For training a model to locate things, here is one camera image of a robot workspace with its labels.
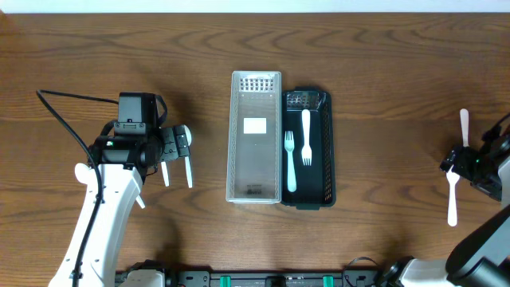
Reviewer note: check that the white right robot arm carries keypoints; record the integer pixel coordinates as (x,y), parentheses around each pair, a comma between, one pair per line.
(482,258)

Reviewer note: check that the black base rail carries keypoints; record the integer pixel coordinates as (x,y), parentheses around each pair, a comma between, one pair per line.
(295,278)

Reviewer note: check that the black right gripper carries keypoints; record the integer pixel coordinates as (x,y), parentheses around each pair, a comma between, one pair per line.
(469,154)

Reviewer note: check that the pale blue plastic fork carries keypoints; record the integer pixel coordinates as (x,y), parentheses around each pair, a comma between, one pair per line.
(289,146)

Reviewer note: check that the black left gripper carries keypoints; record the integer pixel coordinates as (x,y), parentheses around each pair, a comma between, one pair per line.
(170,151)

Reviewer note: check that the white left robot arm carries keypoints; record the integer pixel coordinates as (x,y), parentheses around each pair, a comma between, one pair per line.
(92,255)

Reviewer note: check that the white plastic spoon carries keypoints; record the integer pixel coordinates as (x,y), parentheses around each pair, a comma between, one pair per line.
(165,173)
(189,174)
(140,202)

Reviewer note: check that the black perforated plastic basket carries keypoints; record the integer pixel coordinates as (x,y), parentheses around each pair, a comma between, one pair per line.
(315,183)

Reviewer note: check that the white plastic fork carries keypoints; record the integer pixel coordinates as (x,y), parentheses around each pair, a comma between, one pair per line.
(306,152)
(464,117)
(452,179)

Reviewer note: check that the clear perforated plastic basket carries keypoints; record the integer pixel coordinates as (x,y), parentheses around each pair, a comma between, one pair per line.
(255,144)

